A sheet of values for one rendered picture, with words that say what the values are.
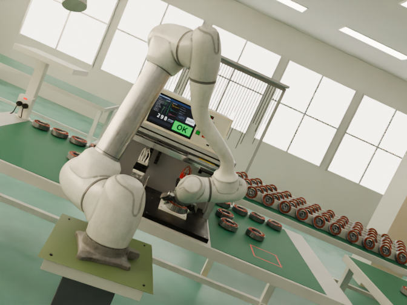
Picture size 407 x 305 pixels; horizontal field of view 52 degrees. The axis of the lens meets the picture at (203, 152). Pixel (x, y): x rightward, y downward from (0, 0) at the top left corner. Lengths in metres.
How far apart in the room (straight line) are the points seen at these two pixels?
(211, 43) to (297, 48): 7.38
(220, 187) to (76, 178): 0.56
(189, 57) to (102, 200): 0.56
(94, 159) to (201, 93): 0.44
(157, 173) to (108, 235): 1.06
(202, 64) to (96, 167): 0.51
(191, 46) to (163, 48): 0.12
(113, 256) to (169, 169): 1.05
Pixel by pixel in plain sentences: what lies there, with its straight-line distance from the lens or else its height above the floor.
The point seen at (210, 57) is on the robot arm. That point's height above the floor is 1.50.
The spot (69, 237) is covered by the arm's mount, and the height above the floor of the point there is 0.75.
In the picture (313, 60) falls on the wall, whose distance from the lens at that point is 8.84.
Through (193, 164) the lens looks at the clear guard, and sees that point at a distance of 2.01.
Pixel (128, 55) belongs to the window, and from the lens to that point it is 8.61.
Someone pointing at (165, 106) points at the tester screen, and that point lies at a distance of 2.22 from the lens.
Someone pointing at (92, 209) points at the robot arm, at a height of 0.89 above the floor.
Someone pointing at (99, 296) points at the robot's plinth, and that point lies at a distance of 1.48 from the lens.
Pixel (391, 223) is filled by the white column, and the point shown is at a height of 0.88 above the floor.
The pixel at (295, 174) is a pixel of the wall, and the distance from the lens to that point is 8.92.
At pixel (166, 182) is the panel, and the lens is 2.40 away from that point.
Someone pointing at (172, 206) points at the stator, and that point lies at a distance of 1.97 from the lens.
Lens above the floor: 1.38
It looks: 7 degrees down
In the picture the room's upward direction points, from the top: 24 degrees clockwise
